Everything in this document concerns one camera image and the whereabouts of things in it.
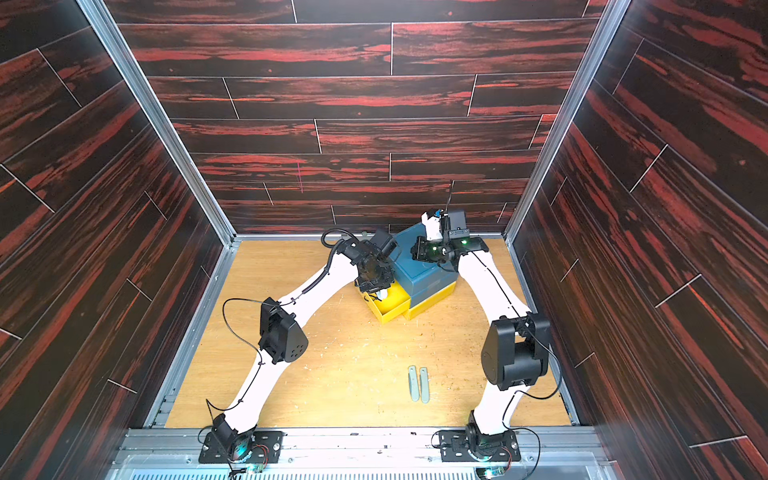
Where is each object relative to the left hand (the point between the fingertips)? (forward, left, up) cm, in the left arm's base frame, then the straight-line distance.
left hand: (393, 287), depth 91 cm
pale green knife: (-2, +3, 0) cm, 4 cm away
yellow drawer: (-3, -1, -3) cm, 5 cm away
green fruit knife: (-25, -6, -12) cm, 28 cm away
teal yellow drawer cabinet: (-6, -7, +8) cm, 12 cm away
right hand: (+8, -8, +9) cm, 14 cm away
